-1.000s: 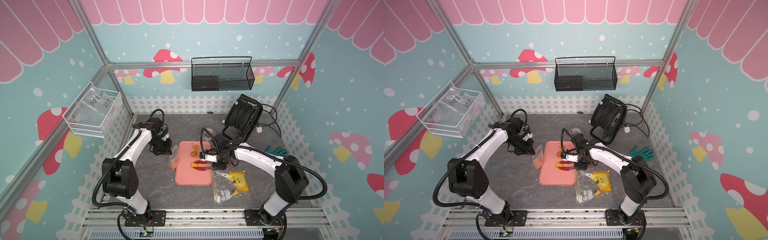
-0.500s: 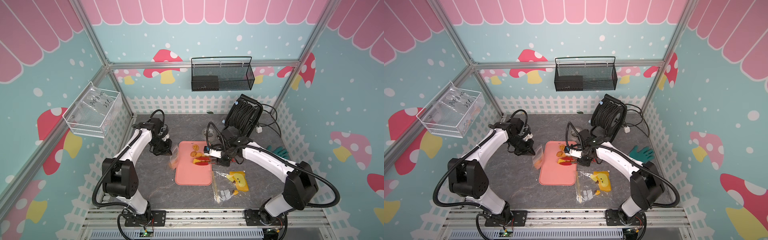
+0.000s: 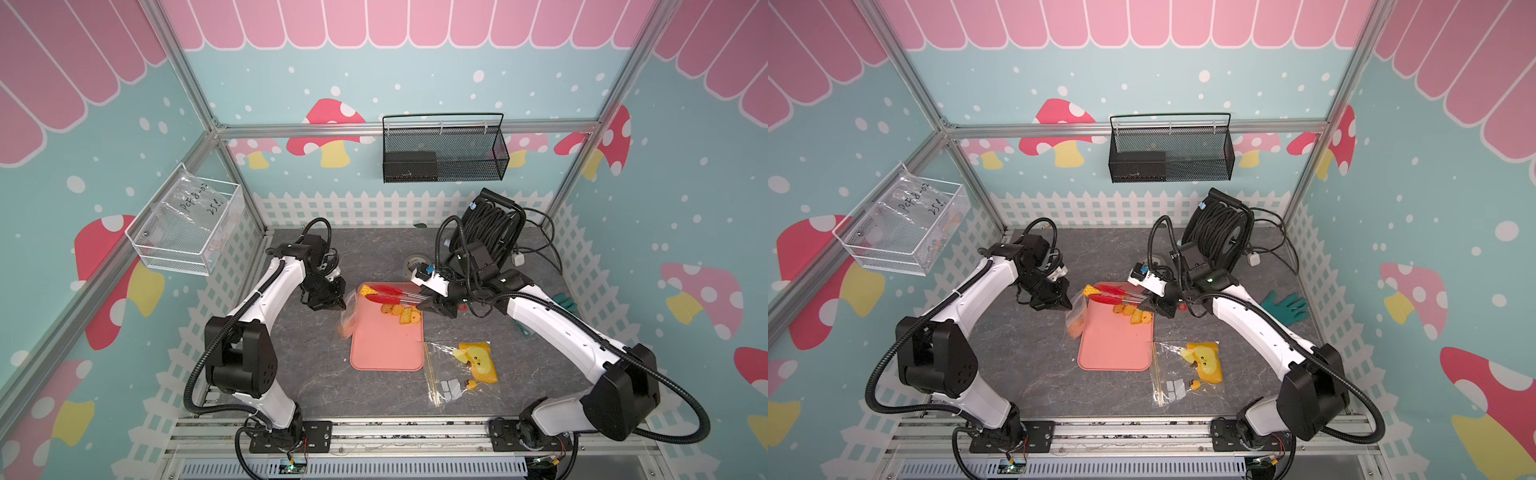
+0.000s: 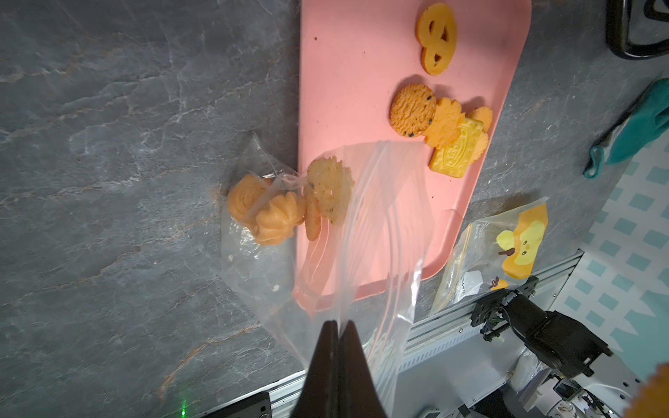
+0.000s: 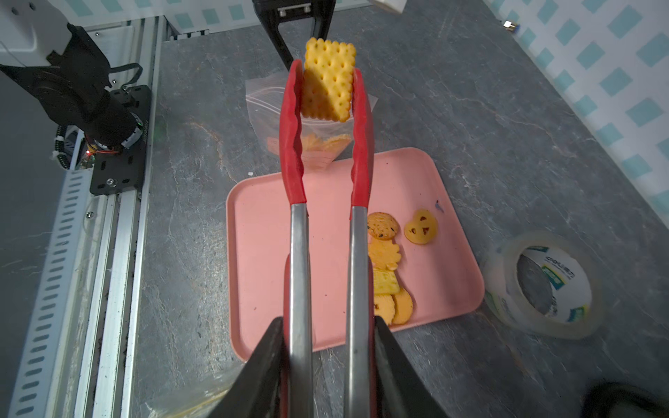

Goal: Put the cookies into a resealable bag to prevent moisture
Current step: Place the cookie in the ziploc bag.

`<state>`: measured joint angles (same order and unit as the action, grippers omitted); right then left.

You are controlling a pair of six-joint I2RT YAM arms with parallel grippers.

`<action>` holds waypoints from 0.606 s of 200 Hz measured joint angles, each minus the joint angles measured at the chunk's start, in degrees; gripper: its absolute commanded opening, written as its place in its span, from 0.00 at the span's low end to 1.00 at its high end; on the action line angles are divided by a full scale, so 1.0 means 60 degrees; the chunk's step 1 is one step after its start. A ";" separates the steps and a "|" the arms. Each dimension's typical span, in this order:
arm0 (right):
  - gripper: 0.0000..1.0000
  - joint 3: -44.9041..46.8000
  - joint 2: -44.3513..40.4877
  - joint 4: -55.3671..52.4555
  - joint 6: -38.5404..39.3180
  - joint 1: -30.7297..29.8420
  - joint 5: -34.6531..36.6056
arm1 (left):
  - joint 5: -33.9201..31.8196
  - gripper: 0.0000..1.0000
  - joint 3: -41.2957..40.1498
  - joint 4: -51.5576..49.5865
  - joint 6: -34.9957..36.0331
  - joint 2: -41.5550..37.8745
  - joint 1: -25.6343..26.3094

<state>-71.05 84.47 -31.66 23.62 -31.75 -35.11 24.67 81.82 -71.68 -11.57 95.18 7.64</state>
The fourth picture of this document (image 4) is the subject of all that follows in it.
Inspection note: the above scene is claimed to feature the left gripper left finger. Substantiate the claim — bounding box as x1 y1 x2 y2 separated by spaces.
291 320 340 418

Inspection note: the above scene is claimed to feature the flower shaped cookie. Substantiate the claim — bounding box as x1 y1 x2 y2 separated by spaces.
254 192 306 246

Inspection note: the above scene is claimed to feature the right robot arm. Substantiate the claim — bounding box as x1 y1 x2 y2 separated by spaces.
470 276 642 417

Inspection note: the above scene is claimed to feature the green rubber glove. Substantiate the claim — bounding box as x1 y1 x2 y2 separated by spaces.
583 78 668 179

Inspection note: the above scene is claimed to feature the clear resealable bag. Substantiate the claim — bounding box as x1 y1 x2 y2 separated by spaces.
221 136 433 417

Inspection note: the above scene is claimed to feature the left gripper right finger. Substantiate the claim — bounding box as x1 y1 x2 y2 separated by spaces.
338 320 387 418

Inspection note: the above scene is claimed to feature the chocolate chip cookie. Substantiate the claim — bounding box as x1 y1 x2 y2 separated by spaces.
390 84 437 138

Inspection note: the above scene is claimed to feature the square waffle cookie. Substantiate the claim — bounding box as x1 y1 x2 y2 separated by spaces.
429 118 490 179

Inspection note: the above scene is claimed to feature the pink tray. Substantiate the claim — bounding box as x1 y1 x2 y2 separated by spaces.
292 0 533 315

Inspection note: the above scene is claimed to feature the black cable reel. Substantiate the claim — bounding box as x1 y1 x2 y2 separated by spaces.
606 0 668 61

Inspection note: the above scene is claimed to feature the pretzel shaped cookie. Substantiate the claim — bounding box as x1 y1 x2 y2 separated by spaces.
416 3 457 76

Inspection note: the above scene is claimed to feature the yellow plush toy bag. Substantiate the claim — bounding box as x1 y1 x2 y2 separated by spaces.
430 198 549 315

